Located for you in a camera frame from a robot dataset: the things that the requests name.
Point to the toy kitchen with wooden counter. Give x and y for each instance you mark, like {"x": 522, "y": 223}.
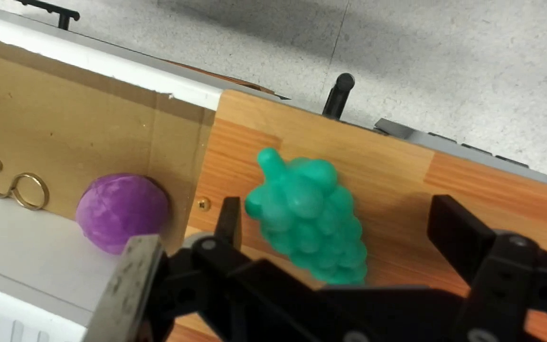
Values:
{"x": 379, "y": 172}

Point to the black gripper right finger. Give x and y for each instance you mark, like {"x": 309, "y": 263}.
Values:
{"x": 461, "y": 233}

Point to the green toy grapes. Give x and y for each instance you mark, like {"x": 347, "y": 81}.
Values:
{"x": 307, "y": 216}

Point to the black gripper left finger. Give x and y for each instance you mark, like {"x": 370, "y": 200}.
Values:
{"x": 228, "y": 221}

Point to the gold linked metal rings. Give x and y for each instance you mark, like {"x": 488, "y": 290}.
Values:
{"x": 28, "y": 191}

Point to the purple toy plum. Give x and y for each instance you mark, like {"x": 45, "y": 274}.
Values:
{"x": 121, "y": 212}

